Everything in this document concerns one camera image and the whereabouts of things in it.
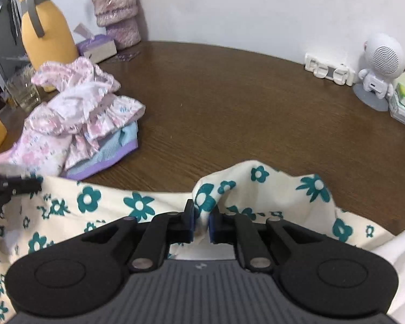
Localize cream teal flower dress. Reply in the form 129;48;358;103
0;160;392;323

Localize pink floral garment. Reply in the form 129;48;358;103
0;57;145;176

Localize blue purple garment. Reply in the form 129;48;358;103
61;121;139;181

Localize clear glass cup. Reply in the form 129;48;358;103
6;68;41;113

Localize grey refrigerator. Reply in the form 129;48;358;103
0;0;29;89

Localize yellow thermos jug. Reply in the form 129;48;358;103
19;0;79;71

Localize purple tissue box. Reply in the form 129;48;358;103
74;23;117;64

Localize pink fuzzy vase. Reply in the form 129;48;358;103
92;0;141;50

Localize white astronaut speaker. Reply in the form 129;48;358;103
353;33;405;112

